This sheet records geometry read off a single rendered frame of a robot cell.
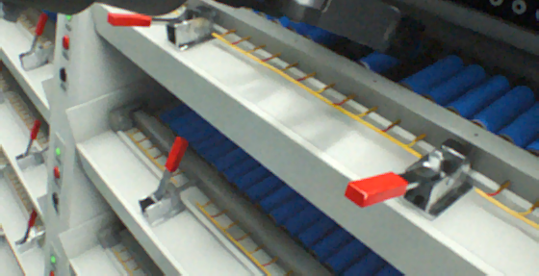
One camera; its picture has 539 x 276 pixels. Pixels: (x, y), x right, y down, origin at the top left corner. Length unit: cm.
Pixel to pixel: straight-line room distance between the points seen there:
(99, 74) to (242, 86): 29
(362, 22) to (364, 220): 12
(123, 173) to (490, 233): 43
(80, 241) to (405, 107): 56
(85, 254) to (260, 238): 36
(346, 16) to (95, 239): 60
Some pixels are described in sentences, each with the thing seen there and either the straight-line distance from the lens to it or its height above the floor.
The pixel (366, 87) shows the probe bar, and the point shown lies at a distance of 36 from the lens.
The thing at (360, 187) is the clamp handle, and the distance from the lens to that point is 24.
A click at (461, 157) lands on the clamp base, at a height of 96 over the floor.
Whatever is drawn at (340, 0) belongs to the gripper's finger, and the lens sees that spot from 25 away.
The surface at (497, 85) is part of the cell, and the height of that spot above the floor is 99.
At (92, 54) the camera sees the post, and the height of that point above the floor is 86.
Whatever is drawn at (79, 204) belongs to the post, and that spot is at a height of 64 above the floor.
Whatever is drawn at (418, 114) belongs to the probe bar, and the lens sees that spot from 33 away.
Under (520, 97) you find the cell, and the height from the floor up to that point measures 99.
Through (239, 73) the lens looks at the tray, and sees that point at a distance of 42.
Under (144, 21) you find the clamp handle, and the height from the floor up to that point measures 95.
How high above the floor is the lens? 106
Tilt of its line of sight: 23 degrees down
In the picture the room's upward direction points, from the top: 15 degrees clockwise
